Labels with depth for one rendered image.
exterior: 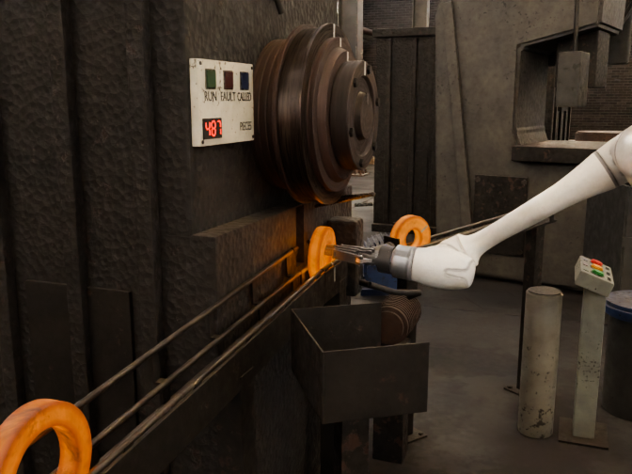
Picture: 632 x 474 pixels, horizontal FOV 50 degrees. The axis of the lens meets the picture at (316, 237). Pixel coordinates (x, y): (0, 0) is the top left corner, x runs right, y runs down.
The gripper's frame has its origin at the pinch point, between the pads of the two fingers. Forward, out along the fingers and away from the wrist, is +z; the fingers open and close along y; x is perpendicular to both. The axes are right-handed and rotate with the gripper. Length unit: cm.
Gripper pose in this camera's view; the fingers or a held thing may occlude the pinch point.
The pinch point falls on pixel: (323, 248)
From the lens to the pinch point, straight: 187.9
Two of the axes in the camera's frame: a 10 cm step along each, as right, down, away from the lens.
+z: -9.3, -1.5, 3.3
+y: 3.5, -1.9, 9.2
